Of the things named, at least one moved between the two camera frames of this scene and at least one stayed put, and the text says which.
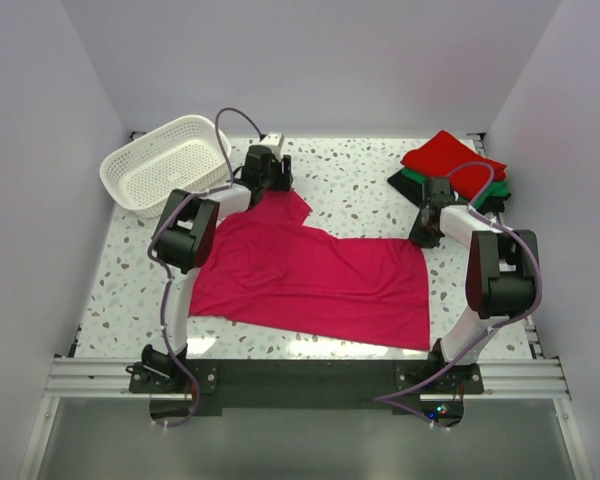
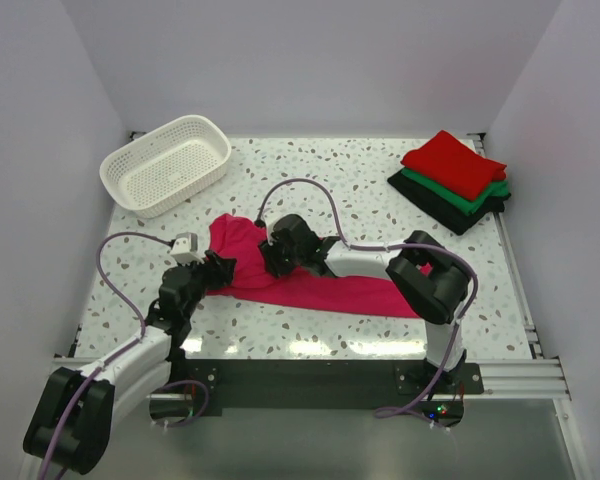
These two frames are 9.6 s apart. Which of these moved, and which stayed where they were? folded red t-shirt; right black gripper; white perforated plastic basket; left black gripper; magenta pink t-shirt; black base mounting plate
Moved: left black gripper; magenta pink t-shirt; right black gripper
Stayed: black base mounting plate; folded red t-shirt; white perforated plastic basket
